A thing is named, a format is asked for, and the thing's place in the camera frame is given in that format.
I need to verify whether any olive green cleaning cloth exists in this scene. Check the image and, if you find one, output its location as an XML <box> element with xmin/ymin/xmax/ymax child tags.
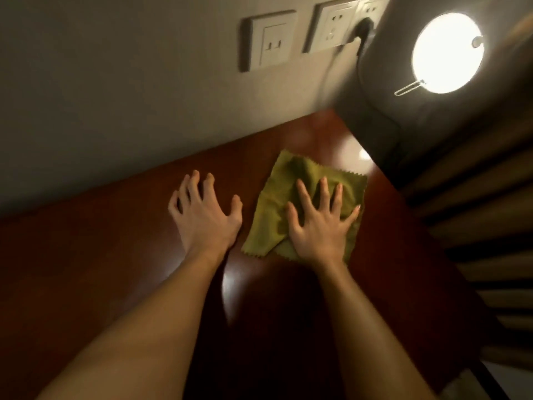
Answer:
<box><xmin>241</xmin><ymin>149</ymin><xmax>368</xmax><ymax>265</ymax></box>

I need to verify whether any grey table lamp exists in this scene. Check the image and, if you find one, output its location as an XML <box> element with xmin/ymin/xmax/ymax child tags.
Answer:
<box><xmin>332</xmin><ymin>0</ymin><xmax>533</xmax><ymax>189</ymax></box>

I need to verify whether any dark power cable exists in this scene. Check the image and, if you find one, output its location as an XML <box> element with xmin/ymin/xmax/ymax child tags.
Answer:
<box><xmin>319</xmin><ymin>37</ymin><xmax>364</xmax><ymax>105</ymax></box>

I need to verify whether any black power plug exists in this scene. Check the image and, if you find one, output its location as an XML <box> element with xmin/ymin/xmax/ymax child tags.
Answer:
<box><xmin>347</xmin><ymin>17</ymin><xmax>378</xmax><ymax>57</ymax></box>

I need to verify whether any metal wire clip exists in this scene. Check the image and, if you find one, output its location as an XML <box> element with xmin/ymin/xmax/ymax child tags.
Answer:
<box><xmin>394</xmin><ymin>79</ymin><xmax>427</xmax><ymax>97</ymax></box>

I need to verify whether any person's right forearm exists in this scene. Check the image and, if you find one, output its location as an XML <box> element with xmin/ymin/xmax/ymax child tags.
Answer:
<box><xmin>309</xmin><ymin>261</ymin><xmax>437</xmax><ymax>400</ymax></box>

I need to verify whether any white wall switch plate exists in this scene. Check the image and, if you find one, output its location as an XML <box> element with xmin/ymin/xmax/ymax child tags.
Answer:
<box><xmin>238</xmin><ymin>10</ymin><xmax>298</xmax><ymax>74</ymax></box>

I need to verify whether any person's left hand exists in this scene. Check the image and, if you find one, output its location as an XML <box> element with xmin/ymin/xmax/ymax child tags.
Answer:
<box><xmin>168</xmin><ymin>171</ymin><xmax>244</xmax><ymax>263</ymax></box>

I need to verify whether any white wall socket plate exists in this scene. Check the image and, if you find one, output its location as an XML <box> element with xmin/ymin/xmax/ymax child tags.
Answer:
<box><xmin>355</xmin><ymin>0</ymin><xmax>393</xmax><ymax>22</ymax></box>
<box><xmin>302</xmin><ymin>0</ymin><xmax>361</xmax><ymax>54</ymax></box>

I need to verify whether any person's left forearm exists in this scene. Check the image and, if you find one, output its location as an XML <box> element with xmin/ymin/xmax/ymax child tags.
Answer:
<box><xmin>35</xmin><ymin>249</ymin><xmax>229</xmax><ymax>400</ymax></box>

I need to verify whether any striped beige bed headboard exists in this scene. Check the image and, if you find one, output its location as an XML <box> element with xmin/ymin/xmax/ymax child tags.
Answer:
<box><xmin>398</xmin><ymin>116</ymin><xmax>533</xmax><ymax>371</ymax></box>

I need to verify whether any person's right hand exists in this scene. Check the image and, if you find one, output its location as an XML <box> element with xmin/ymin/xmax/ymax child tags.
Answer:
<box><xmin>285</xmin><ymin>176</ymin><xmax>361</xmax><ymax>268</ymax></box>

